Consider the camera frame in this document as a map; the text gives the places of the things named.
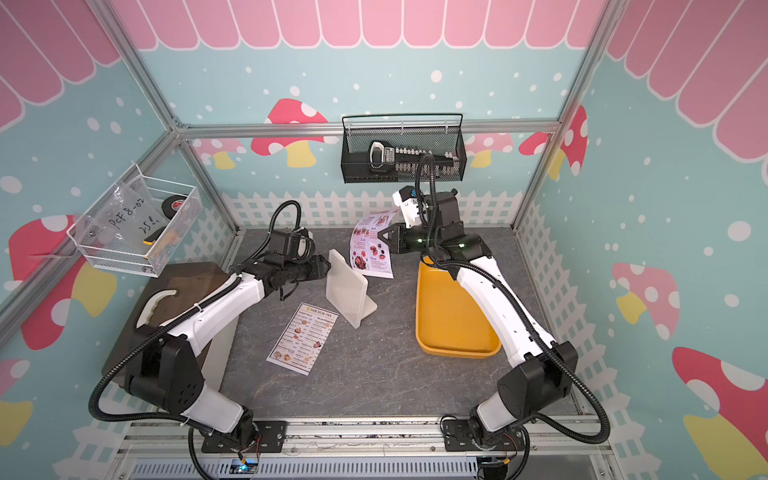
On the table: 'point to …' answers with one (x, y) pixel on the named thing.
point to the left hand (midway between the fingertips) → (324, 269)
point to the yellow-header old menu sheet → (303, 339)
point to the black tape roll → (167, 208)
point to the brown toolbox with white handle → (172, 285)
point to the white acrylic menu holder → (347, 290)
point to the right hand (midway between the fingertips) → (379, 234)
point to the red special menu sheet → (369, 255)
